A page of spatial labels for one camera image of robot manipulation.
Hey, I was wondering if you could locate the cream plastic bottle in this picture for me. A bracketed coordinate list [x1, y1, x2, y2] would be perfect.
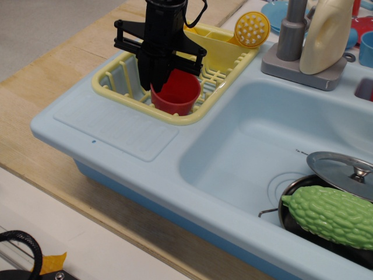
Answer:
[300, 0, 354, 75]

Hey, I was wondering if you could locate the steel pot lid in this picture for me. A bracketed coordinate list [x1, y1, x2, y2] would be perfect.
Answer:
[307, 152, 372, 202]

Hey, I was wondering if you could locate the yellow tape piece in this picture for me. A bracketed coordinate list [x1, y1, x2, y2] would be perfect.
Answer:
[40, 252, 67, 275]

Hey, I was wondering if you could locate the green bitter gourd toy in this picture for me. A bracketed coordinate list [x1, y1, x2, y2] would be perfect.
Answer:
[281, 185, 372, 251]

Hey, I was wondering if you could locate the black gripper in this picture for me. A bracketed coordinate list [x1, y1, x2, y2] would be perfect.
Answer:
[114, 1, 207, 91]

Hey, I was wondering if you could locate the light blue toy sink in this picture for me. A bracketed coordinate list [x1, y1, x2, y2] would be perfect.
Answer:
[30, 56, 372, 279]

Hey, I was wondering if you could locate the blue plate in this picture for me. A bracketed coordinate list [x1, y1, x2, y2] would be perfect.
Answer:
[261, 0, 311, 33]

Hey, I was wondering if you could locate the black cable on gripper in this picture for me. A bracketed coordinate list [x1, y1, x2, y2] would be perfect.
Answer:
[182, 0, 209, 29]

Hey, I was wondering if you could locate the blue cup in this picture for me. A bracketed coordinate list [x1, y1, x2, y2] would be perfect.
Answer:
[358, 31, 373, 68]

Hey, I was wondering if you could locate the red plastic dish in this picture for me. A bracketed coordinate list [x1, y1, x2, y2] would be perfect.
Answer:
[351, 16, 372, 45]

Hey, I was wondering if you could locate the black device with screw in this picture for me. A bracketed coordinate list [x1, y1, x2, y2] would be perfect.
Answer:
[1, 269, 77, 280]

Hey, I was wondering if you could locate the yellow dish rack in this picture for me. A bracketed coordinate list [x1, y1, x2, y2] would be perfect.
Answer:
[92, 23, 259, 125]

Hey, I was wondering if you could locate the red plastic cup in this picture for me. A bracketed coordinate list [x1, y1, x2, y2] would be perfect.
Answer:
[150, 69, 201, 116]

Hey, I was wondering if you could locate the grey toy faucet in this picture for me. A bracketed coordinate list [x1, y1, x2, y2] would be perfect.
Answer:
[261, 1, 347, 91]

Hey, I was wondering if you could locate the yellow round scrub brush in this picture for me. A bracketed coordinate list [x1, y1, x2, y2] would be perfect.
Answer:
[227, 12, 270, 48]

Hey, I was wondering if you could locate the steel pot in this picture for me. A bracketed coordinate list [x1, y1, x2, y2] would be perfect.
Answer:
[259, 174, 372, 270]

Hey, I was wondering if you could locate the black braided cable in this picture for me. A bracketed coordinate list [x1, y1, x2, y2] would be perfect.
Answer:
[0, 230, 44, 280]

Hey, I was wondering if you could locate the blue bowl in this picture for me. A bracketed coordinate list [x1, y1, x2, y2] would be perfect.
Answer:
[345, 28, 358, 50]

